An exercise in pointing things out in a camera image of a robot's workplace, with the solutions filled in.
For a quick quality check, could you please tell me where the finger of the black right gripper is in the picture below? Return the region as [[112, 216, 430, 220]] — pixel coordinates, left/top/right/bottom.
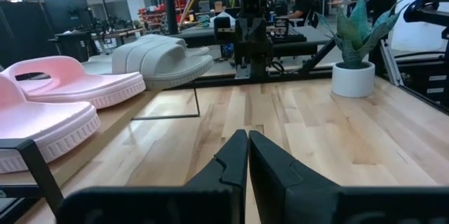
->
[[252, 18, 264, 42], [241, 18, 253, 42]]

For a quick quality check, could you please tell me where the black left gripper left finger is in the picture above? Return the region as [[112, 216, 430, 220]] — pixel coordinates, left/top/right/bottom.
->
[[55, 129, 249, 224]]

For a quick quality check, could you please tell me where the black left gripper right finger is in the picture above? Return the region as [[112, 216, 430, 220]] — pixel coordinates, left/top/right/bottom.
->
[[248, 131, 449, 224]]

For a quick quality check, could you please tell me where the grey foam slide sandal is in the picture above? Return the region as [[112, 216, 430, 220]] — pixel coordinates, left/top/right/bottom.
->
[[83, 33, 215, 91], [185, 46, 211, 58]]

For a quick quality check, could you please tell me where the pink foam slide sandal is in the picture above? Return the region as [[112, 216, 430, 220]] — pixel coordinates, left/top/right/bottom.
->
[[0, 72, 102, 175], [1, 55, 147, 110]]

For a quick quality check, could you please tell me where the grey desk with monitor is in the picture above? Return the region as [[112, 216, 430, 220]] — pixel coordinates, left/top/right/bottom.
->
[[173, 25, 243, 48]]

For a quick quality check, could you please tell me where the backlit computer keyboard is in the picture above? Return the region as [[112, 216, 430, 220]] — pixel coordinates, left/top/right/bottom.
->
[[276, 27, 308, 44]]

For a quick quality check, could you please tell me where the person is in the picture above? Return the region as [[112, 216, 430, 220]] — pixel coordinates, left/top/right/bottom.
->
[[287, 0, 321, 28]]

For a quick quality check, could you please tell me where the grey desk with keyboard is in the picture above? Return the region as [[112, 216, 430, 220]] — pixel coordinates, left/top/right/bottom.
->
[[269, 25, 334, 58]]

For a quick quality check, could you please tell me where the black metal pole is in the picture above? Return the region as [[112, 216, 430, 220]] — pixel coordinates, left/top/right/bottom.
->
[[159, 0, 180, 36], [301, 37, 338, 76]]

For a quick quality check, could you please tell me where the red storage rack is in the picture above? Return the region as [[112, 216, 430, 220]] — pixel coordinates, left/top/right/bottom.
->
[[138, 4, 168, 31]]

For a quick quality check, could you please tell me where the teal snake plant white pot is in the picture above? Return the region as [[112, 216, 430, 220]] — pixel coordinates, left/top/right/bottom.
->
[[315, 0, 410, 98]]

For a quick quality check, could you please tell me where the black partition panel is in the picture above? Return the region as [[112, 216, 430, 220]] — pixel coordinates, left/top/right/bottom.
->
[[0, 0, 95, 67]]

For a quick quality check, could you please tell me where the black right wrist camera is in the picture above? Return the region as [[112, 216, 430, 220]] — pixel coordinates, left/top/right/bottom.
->
[[241, 0, 263, 18]]

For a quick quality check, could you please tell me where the black aluminium table frame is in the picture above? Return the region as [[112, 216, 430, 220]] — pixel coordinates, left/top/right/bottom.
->
[[154, 0, 449, 116]]

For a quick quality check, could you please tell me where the wooden shelf with black frame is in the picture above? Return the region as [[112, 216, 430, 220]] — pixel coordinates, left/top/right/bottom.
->
[[0, 76, 201, 218]]

